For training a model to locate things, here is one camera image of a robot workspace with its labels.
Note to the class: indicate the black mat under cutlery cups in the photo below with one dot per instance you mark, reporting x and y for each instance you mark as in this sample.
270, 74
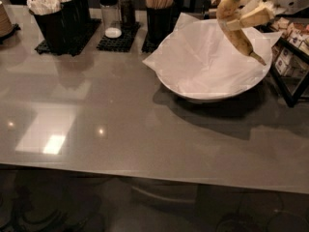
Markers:
59, 43

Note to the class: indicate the black cup with white cutlery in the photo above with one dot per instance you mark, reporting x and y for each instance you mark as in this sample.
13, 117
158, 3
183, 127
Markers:
48, 15

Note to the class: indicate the black mat under shakers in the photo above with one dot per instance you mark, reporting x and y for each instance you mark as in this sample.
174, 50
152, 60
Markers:
121, 44

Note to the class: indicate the pepper shaker black lid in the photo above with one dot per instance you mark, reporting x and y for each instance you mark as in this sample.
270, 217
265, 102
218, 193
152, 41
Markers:
127, 10

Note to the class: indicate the white bowl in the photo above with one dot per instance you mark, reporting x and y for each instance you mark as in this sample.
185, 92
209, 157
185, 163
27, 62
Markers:
206, 94

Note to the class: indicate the black cup behind cutlery cup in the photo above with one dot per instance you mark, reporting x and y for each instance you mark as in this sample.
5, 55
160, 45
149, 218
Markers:
76, 15

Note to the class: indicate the yellow banana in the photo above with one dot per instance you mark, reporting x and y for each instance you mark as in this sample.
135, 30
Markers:
237, 38

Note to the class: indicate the black cup with wooden stirrers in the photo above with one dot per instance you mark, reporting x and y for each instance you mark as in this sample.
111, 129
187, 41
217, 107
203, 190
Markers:
158, 19

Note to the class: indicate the black rack with packets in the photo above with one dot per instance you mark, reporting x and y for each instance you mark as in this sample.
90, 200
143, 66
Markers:
290, 66

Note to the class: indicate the white paper liner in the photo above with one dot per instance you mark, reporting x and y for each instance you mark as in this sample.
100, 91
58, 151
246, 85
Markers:
199, 55

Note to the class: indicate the stack of brown cups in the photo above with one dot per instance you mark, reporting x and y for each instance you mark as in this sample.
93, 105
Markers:
6, 26

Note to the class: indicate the black mat under stirrer cup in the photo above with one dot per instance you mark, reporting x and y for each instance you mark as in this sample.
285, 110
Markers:
148, 46

